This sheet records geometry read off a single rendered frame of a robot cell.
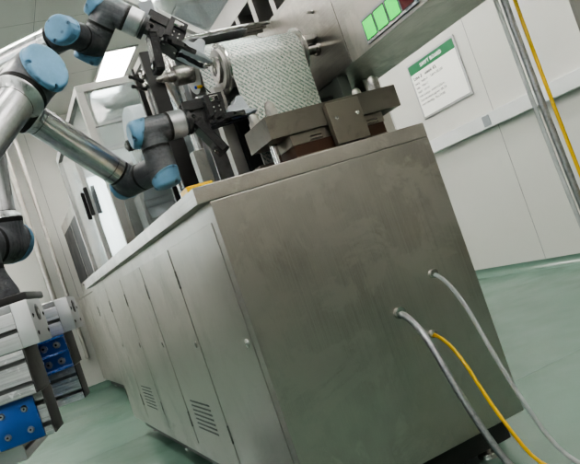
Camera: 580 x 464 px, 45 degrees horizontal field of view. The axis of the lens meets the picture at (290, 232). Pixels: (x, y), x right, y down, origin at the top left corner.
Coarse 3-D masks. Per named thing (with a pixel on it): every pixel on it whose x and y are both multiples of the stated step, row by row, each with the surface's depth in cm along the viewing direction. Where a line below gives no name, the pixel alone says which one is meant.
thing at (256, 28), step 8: (248, 24) 231; (256, 24) 232; (264, 24) 234; (208, 32) 225; (216, 32) 227; (224, 32) 227; (232, 32) 229; (240, 32) 232; (248, 32) 239; (256, 32) 240; (184, 40) 222; (192, 40) 223; (208, 40) 228; (216, 40) 231; (224, 40) 234
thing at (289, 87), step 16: (288, 64) 200; (304, 64) 202; (240, 80) 194; (256, 80) 196; (272, 80) 198; (288, 80) 200; (304, 80) 202; (256, 96) 195; (272, 96) 197; (288, 96) 199; (304, 96) 201; (256, 112) 194
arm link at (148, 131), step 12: (144, 120) 179; (156, 120) 180; (168, 120) 181; (132, 132) 177; (144, 132) 178; (156, 132) 179; (168, 132) 181; (132, 144) 180; (144, 144) 179; (156, 144) 179
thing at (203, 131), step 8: (200, 120) 186; (200, 128) 185; (208, 128) 186; (200, 136) 189; (208, 136) 186; (216, 136) 187; (208, 144) 189; (216, 144) 186; (224, 144) 187; (216, 152) 188; (224, 152) 187
